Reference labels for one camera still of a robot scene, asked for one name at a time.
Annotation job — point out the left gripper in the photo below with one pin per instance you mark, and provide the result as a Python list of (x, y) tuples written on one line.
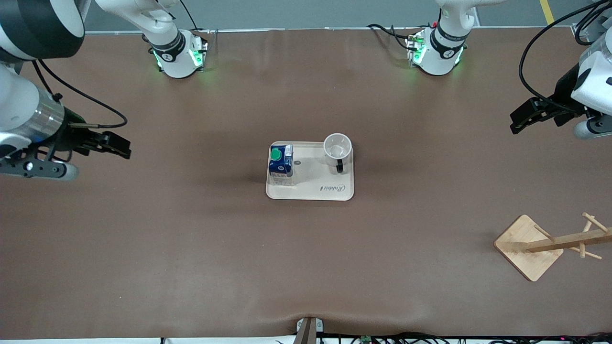
[(565, 92)]

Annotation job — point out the cream tray with rabbit print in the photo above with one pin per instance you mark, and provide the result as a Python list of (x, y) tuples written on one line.
[(320, 179)]

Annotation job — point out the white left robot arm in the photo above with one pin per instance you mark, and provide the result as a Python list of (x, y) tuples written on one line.
[(440, 52)]

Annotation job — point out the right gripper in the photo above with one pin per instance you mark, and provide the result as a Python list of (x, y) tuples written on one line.
[(68, 134)]

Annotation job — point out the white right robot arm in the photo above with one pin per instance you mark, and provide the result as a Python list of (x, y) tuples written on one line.
[(19, 95)]

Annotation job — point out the wooden mug stand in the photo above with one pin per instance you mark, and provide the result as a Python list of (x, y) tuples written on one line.
[(523, 248)]

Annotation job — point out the blue milk carton green cap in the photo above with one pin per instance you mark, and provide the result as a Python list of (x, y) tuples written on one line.
[(281, 162)]

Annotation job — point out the aluminium frame corner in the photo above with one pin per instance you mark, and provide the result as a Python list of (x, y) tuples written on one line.
[(581, 29)]

